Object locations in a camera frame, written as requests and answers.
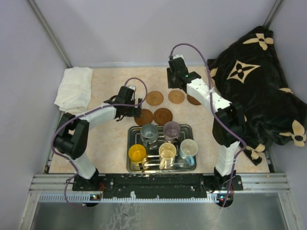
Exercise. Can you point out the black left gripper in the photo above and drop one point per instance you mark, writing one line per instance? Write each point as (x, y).
(135, 112)

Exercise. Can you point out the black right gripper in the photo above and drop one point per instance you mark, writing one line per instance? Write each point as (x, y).
(171, 86)

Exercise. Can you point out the light woven coaster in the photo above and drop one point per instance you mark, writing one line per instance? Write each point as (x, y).
(176, 96)

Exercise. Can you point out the dark brown wooden coaster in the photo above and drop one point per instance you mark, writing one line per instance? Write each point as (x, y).
(192, 100)

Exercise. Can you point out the tan woven coaster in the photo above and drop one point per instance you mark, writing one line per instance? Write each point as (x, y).
(154, 98)

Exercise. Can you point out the reddish brown wooden coaster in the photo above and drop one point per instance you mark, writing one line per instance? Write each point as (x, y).
(162, 116)

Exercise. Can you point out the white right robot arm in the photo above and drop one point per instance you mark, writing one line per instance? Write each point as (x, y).
(229, 122)

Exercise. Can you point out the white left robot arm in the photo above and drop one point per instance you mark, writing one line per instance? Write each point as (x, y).
(71, 136)

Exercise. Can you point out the purple translucent cup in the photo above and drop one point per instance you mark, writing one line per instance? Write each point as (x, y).
(171, 131)

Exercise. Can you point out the grey mug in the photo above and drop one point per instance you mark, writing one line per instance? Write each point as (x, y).
(149, 134)

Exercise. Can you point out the white folded cloth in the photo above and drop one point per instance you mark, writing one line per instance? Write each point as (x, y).
(75, 89)

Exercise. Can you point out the yellow mug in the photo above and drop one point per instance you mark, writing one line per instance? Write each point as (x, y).
(137, 155)

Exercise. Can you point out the cream mug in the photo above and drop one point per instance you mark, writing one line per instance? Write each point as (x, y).
(167, 154)

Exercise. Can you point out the metal serving tray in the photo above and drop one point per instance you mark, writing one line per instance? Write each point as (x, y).
(153, 161)

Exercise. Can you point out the white and blue mug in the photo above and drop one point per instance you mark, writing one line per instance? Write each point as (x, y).
(187, 151)

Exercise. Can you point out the black floral blanket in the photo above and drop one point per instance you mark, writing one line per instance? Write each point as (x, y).
(249, 72)

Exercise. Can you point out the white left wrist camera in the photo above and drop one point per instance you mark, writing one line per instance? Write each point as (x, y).
(132, 88)

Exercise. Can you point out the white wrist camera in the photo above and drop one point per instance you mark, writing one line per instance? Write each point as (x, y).
(178, 56)
(132, 88)

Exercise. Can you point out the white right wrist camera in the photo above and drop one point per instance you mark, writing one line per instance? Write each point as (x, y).
(178, 56)

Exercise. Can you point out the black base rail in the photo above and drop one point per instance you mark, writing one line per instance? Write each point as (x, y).
(162, 186)

